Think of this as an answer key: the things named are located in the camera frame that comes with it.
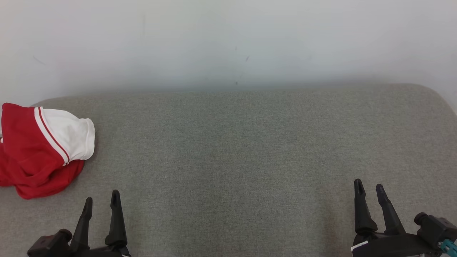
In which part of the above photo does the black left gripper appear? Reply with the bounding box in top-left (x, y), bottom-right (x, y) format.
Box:
top-left (66, 190), bottom-right (131, 257)

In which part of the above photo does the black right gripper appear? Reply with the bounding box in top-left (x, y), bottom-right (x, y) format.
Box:
top-left (352, 179), bottom-right (443, 257)

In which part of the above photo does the red white jersey black print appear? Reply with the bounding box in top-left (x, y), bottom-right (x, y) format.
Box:
top-left (0, 103), bottom-right (95, 177)

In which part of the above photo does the teal cable connector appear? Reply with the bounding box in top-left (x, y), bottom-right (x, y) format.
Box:
top-left (441, 239), bottom-right (457, 255)

